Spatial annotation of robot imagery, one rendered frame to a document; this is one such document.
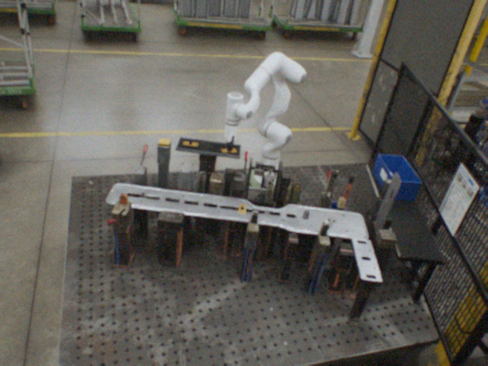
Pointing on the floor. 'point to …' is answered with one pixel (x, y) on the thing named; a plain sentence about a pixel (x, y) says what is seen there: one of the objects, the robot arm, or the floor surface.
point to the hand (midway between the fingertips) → (229, 146)
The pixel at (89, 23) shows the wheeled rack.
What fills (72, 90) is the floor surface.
